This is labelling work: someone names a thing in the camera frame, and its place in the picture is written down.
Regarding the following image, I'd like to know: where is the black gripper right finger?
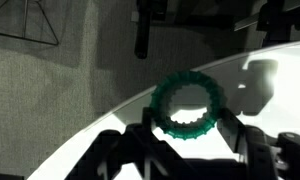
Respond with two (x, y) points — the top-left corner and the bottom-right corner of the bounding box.
(216, 108), (250, 158)

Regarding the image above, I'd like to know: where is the grey metal bar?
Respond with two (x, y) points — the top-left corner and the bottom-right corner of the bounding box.
(234, 13), (268, 33)

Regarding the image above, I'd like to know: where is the green knobbly ring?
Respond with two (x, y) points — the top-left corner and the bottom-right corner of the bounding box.
(149, 70), (226, 142)

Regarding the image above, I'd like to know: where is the black cylinder post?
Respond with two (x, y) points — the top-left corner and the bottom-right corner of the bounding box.
(134, 0), (153, 60)

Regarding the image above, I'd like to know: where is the metal wire frame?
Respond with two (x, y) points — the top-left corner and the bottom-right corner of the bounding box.
(0, 0), (60, 47)

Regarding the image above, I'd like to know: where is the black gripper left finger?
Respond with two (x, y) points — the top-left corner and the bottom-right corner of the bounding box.
(140, 107), (156, 134)

